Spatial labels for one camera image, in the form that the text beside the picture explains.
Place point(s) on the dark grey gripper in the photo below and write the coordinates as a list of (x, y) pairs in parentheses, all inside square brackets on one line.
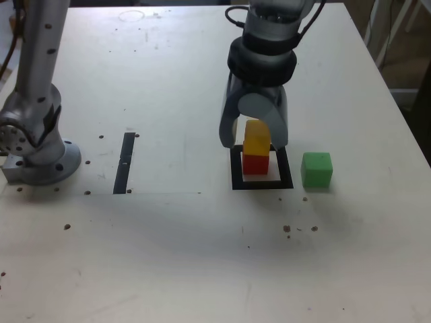
[(262, 90)]

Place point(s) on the black tape square outline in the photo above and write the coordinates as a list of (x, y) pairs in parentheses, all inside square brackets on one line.
[(236, 175)]

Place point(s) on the white chair frame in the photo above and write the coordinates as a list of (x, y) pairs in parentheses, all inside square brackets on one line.
[(392, 30)]

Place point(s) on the green cube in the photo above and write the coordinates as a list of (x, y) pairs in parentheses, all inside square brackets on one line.
[(316, 171)]

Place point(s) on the brown wooden furniture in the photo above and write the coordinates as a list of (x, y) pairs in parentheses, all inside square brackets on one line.
[(14, 22)]

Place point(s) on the black tape strip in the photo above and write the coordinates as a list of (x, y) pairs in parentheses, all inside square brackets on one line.
[(123, 168)]

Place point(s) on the yellow cube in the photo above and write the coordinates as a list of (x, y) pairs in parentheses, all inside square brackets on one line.
[(256, 141)]

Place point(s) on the dark furniture piece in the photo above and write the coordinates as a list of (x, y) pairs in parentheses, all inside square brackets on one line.
[(425, 94)]

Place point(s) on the red cube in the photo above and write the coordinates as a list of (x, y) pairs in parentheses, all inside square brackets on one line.
[(256, 165)]

